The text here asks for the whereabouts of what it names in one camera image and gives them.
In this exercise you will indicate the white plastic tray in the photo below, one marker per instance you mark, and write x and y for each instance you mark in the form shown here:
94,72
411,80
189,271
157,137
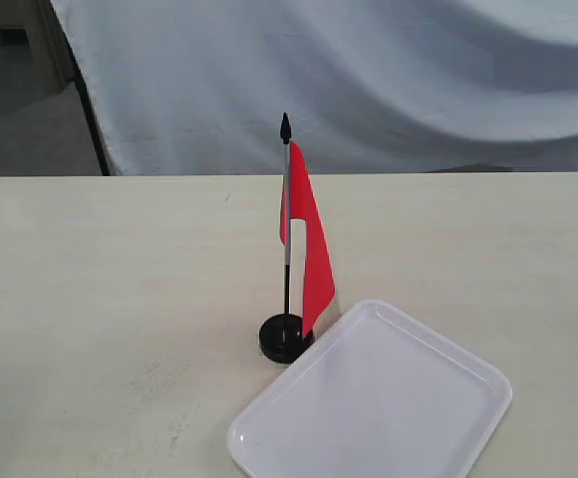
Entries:
378,395

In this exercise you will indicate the red flag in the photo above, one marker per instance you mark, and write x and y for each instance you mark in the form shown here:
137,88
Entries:
298,202

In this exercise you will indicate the black round flag base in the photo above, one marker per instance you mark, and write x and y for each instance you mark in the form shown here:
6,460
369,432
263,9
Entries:
281,340

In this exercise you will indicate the wooden furniture in background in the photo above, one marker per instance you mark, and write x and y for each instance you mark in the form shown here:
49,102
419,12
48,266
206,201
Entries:
50,51

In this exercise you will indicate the white cloth backdrop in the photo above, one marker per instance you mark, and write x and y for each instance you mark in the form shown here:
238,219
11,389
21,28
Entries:
200,87

